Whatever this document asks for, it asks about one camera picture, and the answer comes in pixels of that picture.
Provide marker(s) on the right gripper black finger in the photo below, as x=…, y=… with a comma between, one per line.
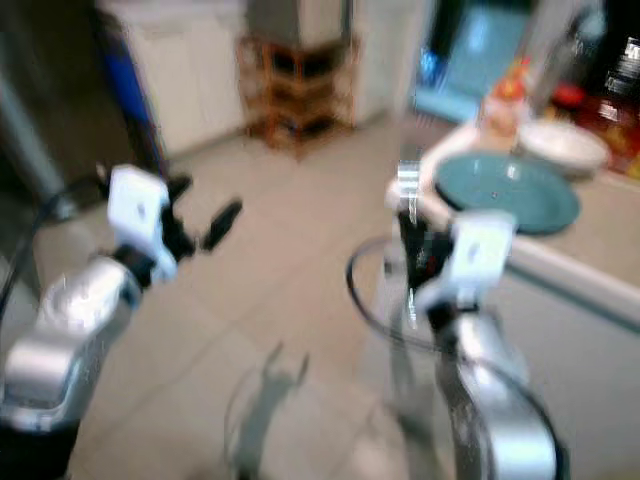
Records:
x=410, y=228

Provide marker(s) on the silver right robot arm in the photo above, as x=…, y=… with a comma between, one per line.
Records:
x=495, y=400

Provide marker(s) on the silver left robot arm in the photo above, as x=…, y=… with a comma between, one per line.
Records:
x=60, y=330

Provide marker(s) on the teal round plate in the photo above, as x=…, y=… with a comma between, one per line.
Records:
x=505, y=190

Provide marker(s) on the white cabinet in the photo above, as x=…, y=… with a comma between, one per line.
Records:
x=190, y=80

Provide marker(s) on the wooden shelf rack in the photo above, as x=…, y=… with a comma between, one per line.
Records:
x=295, y=95

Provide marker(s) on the orange capped jar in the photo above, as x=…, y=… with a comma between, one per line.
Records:
x=505, y=105

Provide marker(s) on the dark refrigerator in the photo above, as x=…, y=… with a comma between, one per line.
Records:
x=50, y=90

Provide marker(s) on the white table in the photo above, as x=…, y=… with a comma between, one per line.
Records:
x=590, y=300

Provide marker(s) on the white bowl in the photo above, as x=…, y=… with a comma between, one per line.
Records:
x=565, y=145

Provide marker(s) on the blue glass door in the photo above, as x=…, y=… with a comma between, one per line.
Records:
x=480, y=50

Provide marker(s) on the red lidded container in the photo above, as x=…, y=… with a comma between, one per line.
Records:
x=568, y=97

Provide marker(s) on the red food packet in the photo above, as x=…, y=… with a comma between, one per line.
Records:
x=622, y=135

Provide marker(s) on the dark bottle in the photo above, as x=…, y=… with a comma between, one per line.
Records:
x=622, y=45

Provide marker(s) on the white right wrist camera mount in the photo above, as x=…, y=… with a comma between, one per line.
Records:
x=475, y=250

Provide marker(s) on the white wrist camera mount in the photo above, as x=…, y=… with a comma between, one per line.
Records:
x=138, y=210
x=475, y=250

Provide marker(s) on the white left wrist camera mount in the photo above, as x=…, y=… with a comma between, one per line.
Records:
x=138, y=210

